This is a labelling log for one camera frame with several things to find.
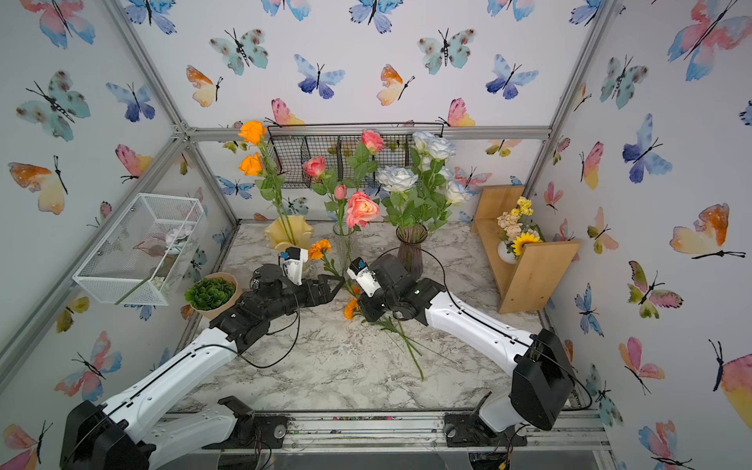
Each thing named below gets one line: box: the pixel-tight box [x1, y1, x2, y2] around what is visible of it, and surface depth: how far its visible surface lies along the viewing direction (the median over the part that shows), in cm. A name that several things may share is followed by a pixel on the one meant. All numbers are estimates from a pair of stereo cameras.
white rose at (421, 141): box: [410, 131, 432, 248], surface depth 82 cm
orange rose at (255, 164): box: [237, 120, 297, 245], surface depth 86 cm
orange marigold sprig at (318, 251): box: [308, 238, 344, 280], surface depth 79 cm
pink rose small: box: [333, 184, 348, 235], surface depth 92 cm
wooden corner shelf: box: [470, 185, 581, 314], surface depth 91 cm
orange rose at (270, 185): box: [238, 151, 296, 245], surface depth 87 cm
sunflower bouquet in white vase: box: [496, 195, 545, 265], surface depth 88 cm
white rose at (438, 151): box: [420, 137, 457, 236], surface depth 77 cm
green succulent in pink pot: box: [184, 272, 238, 320], surface depth 86 cm
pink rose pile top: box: [346, 191, 380, 229], surface depth 67 cm
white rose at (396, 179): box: [376, 165, 415, 236], surface depth 81 cm
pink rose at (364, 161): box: [346, 129, 386, 192], surface depth 86 cm
